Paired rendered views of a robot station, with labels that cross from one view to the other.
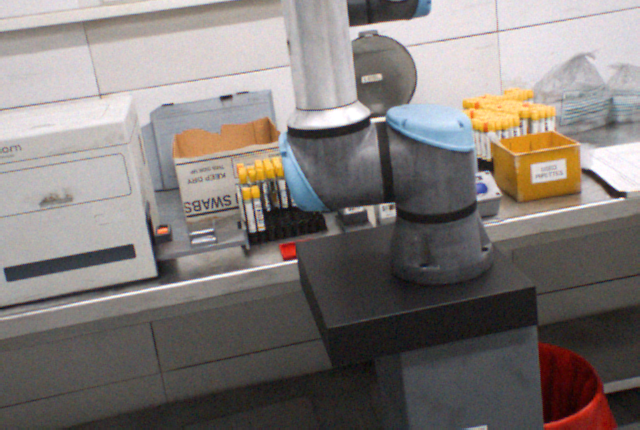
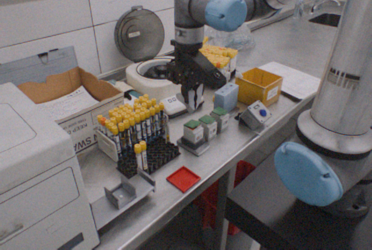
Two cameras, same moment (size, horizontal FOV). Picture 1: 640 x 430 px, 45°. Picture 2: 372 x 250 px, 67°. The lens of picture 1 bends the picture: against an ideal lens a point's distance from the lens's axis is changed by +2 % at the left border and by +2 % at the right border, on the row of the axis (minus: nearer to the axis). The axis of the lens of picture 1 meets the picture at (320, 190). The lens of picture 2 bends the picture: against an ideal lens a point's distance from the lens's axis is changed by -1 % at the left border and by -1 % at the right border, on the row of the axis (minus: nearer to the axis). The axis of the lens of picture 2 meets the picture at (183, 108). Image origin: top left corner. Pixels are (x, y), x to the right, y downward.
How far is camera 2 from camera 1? 99 cm
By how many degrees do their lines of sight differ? 38
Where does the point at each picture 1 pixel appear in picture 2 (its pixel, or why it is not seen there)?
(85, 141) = (32, 169)
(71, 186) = (20, 216)
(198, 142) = (30, 91)
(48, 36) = not seen: outside the picture
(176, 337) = not seen: hidden behind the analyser
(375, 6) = (257, 11)
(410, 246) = (351, 198)
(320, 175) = (349, 184)
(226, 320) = not seen: hidden behind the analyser
